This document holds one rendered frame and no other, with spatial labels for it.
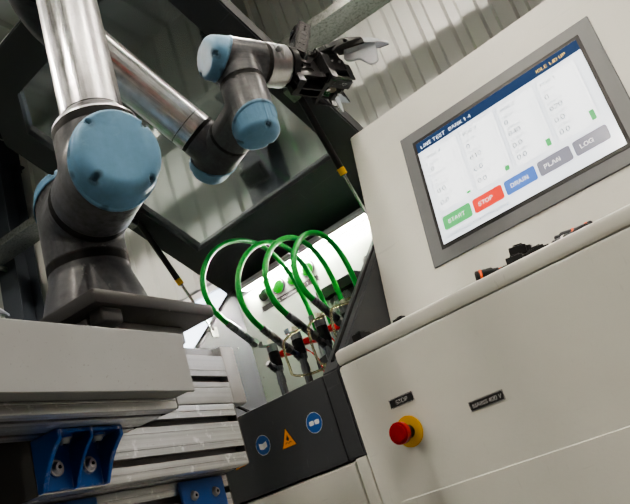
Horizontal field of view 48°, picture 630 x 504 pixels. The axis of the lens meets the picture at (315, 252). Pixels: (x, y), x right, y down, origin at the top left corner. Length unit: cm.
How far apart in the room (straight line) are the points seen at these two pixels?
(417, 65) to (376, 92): 42
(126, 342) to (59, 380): 10
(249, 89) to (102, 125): 30
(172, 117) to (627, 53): 84
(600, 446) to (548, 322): 19
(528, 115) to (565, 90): 8
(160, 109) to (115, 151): 32
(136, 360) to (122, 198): 24
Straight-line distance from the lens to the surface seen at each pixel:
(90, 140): 92
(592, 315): 109
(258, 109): 112
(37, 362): 68
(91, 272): 99
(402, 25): 656
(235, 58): 118
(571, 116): 145
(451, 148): 156
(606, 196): 135
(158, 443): 93
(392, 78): 640
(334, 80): 127
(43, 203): 107
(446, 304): 117
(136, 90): 124
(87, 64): 103
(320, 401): 132
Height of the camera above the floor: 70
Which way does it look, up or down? 20 degrees up
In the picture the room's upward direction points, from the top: 18 degrees counter-clockwise
